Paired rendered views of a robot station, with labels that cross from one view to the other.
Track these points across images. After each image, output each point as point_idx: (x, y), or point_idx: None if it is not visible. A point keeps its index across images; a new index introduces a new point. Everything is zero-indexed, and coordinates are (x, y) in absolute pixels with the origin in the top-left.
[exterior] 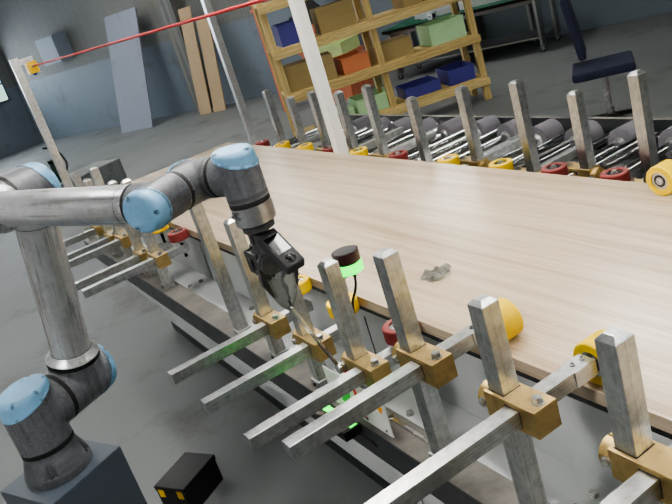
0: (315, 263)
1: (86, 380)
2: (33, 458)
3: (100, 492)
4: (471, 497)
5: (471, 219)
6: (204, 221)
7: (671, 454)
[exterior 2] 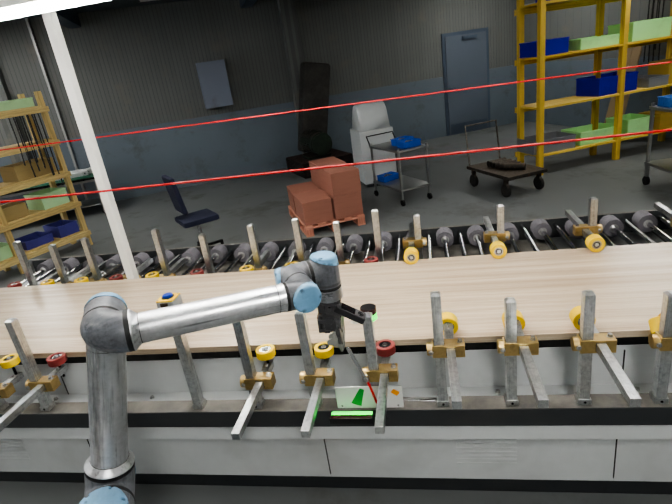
0: (259, 337)
1: (132, 479)
2: None
3: None
4: (477, 409)
5: None
6: None
7: (599, 334)
